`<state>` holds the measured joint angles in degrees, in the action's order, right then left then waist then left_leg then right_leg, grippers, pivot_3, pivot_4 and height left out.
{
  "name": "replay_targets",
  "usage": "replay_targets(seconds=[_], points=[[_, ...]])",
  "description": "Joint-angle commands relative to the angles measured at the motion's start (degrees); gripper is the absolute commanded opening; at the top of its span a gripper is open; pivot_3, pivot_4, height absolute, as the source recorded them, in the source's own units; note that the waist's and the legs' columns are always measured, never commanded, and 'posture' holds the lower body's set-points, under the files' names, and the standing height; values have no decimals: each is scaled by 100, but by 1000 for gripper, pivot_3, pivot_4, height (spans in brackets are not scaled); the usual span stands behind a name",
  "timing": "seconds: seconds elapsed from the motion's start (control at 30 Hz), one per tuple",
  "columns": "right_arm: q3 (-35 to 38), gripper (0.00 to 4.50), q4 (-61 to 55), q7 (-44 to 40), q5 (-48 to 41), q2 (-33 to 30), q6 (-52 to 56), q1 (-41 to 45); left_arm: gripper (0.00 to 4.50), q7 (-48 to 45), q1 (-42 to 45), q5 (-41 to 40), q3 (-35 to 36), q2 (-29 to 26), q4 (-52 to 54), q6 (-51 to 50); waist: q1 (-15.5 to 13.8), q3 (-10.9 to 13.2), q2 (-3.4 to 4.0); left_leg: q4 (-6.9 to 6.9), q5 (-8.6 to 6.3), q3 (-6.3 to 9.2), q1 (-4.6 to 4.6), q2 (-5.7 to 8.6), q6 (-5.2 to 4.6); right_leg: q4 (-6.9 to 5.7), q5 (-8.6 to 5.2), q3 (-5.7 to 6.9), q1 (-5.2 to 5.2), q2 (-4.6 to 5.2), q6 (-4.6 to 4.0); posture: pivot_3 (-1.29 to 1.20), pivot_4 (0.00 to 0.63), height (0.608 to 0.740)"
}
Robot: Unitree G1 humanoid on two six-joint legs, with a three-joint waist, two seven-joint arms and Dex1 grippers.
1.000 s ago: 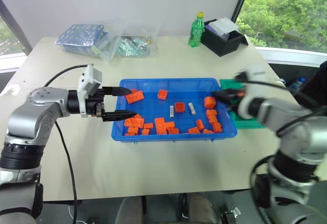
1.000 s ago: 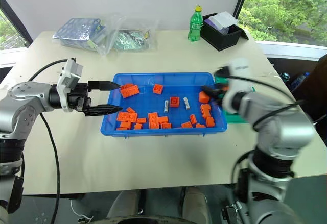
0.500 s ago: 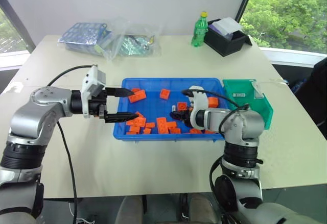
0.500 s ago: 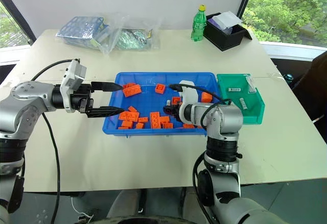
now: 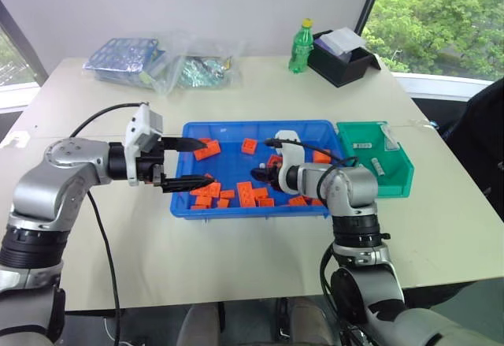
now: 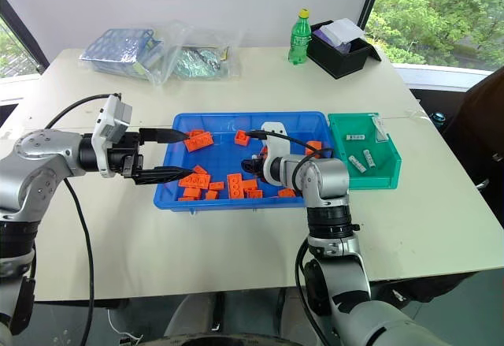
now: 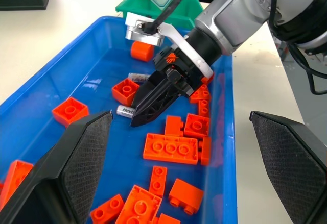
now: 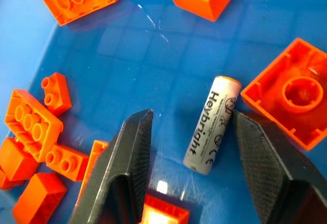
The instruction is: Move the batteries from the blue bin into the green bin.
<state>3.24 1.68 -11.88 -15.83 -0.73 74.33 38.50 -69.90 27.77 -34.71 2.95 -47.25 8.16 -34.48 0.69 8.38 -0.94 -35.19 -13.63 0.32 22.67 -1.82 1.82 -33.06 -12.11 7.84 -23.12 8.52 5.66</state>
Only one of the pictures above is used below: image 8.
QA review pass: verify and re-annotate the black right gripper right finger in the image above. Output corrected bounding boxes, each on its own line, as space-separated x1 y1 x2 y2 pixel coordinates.
231 110 327 224

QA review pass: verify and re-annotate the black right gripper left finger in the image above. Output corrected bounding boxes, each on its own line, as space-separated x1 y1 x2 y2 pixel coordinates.
67 109 154 224

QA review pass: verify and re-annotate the blue plastic bin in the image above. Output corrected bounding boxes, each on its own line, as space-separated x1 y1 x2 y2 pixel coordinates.
0 0 327 224

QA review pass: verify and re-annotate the small orange two-stud brick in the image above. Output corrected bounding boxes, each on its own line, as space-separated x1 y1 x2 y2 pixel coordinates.
45 144 90 182
40 72 72 117

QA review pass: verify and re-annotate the white Heybright battery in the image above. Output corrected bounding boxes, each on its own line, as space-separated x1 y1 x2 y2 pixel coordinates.
183 75 242 176

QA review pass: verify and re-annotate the large orange square brick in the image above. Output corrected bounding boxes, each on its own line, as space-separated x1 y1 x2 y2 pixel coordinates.
240 37 327 152

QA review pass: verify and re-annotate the orange plain brick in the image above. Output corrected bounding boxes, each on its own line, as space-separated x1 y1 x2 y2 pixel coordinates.
0 137 40 182
12 172 67 224

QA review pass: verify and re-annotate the orange long hollow brick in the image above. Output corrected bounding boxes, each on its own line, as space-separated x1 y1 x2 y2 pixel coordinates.
37 0 120 27
4 89 64 163

